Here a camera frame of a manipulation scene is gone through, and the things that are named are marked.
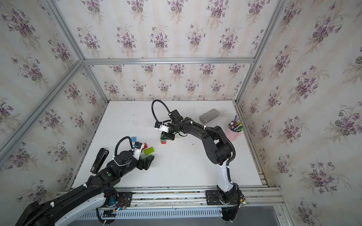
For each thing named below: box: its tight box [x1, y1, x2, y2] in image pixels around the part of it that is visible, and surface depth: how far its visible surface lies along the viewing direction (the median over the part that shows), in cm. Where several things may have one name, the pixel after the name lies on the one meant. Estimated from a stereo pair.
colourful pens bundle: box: [228, 114, 244, 133], surface depth 94 cm
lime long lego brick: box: [143, 146, 155, 156], surface depth 92 cm
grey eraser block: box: [199, 108, 220, 125], surface depth 109 cm
